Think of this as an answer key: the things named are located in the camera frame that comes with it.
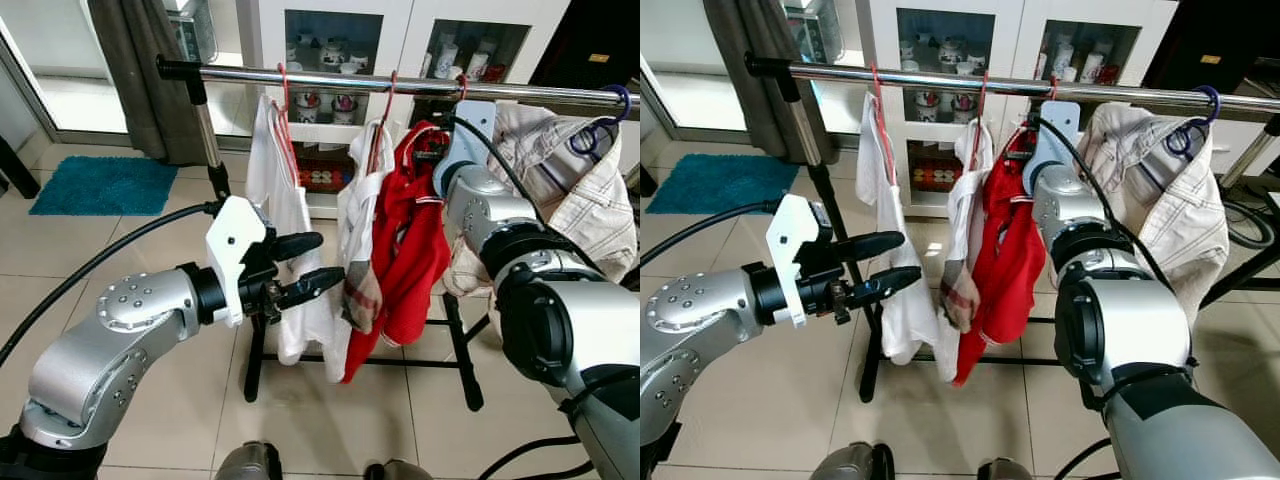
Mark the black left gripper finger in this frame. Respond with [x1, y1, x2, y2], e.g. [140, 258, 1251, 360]
[270, 231, 324, 263]
[280, 267, 345, 308]
[838, 230, 906, 263]
[852, 266, 923, 308]

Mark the red clothes hanger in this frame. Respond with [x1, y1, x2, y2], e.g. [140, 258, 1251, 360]
[275, 62, 301, 191]
[1010, 75, 1061, 161]
[968, 70, 991, 171]
[405, 72, 471, 161]
[868, 62, 896, 186]
[365, 70, 399, 176]

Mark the red polo shirt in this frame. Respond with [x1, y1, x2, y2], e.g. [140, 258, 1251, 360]
[953, 125, 1051, 386]
[340, 120, 453, 386]

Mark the dark blue clothes hanger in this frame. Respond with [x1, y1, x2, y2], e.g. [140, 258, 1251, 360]
[1165, 85, 1223, 161]
[570, 83, 633, 159]

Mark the white T-shirt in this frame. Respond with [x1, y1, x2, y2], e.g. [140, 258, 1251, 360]
[855, 92, 941, 366]
[245, 95, 336, 366]

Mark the white polo shirt plaid trim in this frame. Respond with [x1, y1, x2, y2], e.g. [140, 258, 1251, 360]
[935, 118, 996, 386]
[325, 120, 396, 386]

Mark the black chrome clothes rack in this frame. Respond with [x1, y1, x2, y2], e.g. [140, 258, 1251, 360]
[155, 57, 641, 413]
[745, 52, 1280, 406]

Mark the white glass door cabinet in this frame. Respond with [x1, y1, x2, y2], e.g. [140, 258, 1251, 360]
[858, 0, 1181, 216]
[235, 0, 571, 221]

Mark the teal floor mat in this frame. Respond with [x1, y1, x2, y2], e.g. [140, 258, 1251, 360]
[645, 153, 781, 215]
[28, 155, 179, 217]

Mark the beige jacket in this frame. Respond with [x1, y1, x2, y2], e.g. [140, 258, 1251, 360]
[1085, 100, 1231, 326]
[445, 100, 641, 301]

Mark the grey robot right foot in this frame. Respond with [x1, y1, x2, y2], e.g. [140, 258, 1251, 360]
[978, 458, 1046, 480]
[365, 458, 433, 480]

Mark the grey curtain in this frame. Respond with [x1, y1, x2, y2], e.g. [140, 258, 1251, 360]
[703, 0, 801, 166]
[88, 0, 241, 166]

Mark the black furniture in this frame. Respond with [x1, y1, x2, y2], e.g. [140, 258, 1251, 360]
[0, 130, 43, 201]

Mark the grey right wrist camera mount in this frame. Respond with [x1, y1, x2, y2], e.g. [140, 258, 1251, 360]
[432, 100, 498, 199]
[1022, 100, 1081, 196]

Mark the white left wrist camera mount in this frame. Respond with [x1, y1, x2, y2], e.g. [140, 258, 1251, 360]
[765, 193, 833, 329]
[205, 195, 269, 329]

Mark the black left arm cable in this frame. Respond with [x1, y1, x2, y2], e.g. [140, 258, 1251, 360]
[0, 200, 216, 366]
[640, 200, 781, 266]

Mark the grey coiled hose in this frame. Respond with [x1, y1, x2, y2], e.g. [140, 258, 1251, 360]
[1222, 195, 1280, 251]

